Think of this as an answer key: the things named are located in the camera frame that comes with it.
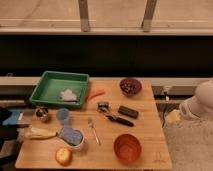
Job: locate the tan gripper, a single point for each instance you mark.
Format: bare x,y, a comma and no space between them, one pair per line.
173,117

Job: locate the black eraser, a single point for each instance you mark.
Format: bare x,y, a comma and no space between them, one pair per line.
128,112

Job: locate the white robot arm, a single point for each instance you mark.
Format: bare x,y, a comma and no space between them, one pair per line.
199,106

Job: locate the white crumpled plastic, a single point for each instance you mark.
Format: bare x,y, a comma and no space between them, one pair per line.
68,95

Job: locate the blue plastic cup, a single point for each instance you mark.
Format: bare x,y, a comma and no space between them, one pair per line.
63,116

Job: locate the small metal cup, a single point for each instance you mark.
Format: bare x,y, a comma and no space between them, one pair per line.
42,114

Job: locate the dark purple bowl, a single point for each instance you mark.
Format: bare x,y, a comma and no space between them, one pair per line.
130,86

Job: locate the orange bowl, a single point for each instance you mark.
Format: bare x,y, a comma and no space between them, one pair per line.
127,148

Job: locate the small black clip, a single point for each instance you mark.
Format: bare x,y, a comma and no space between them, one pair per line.
103,107

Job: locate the orange carrot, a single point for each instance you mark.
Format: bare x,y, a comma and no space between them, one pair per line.
95,93

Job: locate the silver fork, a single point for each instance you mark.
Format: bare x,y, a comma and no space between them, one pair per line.
91,125

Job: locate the green plastic tray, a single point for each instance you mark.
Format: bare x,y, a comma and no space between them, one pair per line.
53,84

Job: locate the banana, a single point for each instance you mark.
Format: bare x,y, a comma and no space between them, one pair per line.
39,134

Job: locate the blue object at left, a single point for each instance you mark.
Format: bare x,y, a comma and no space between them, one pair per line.
15,117

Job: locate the black handled peeler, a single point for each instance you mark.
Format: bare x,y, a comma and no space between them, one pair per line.
120,120

